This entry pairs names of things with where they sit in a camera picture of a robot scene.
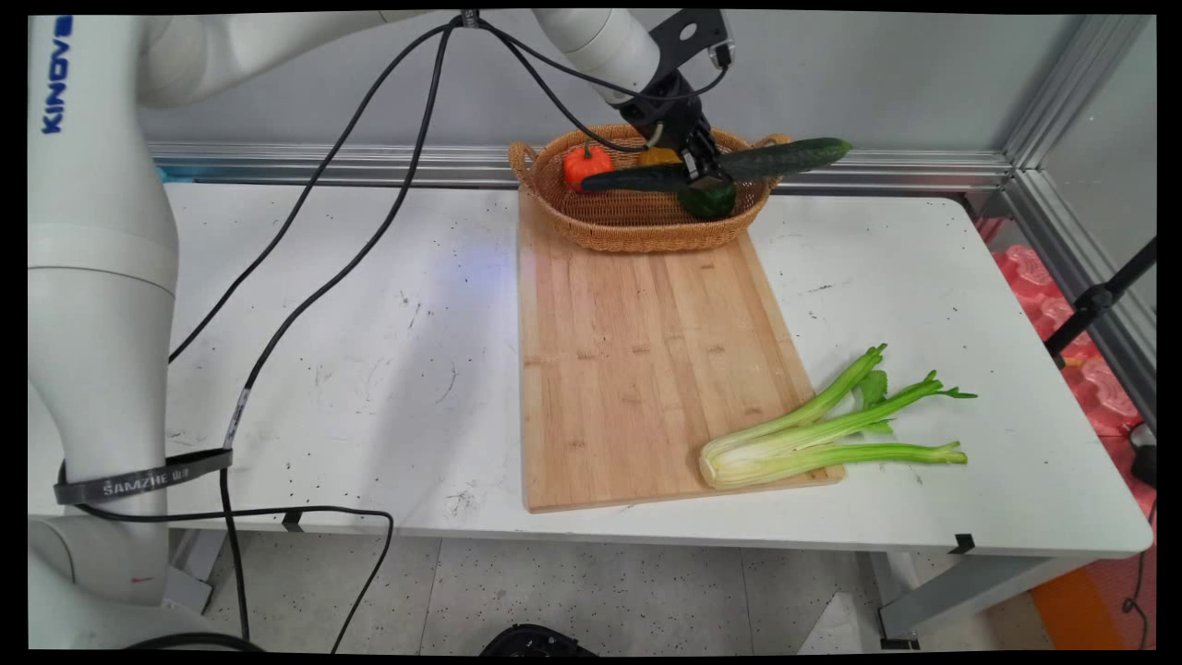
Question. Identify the orange toy pumpkin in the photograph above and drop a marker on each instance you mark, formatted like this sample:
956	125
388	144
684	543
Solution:
584	164

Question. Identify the woven wicker basket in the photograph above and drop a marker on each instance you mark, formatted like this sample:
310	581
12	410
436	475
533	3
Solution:
637	226

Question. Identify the green toy bell pepper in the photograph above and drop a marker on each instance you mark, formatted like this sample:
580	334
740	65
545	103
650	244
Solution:
708	203

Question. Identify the yellow-brown toy bell pepper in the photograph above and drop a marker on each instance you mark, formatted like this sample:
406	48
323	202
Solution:
657	157

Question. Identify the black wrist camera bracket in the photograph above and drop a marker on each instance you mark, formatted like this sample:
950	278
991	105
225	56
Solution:
693	37

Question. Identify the green celery bunch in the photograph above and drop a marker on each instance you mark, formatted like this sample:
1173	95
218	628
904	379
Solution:
803	443

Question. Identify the red foam floor mat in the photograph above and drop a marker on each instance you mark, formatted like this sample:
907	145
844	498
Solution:
1099	397

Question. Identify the bamboo cutting board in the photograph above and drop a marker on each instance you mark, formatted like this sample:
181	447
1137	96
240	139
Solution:
637	369

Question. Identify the grey metal table leg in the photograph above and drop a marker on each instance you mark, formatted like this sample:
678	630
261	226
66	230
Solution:
960	596
194	568

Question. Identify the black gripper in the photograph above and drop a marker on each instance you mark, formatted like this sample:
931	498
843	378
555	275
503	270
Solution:
665	111

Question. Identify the aluminium frame rail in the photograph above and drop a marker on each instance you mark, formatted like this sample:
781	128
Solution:
877	171
1080	268

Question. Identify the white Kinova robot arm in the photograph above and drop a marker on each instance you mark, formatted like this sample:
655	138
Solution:
92	277

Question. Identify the black tape piece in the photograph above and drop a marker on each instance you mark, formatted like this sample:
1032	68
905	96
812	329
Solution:
293	520
963	544

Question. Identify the dark green cucumber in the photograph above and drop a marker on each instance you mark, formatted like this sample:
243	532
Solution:
785	159

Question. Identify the aluminium frame post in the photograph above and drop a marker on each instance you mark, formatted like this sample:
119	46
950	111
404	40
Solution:
1076	88

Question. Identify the blue foam floor mat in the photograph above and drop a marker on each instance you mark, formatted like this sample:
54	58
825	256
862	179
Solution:
175	174

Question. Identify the black tripod leg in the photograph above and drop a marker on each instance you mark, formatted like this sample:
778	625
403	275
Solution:
1094	300

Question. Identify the small black device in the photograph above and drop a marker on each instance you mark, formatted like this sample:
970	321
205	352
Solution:
1145	462

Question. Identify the black round floor object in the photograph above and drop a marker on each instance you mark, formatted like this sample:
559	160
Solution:
536	642

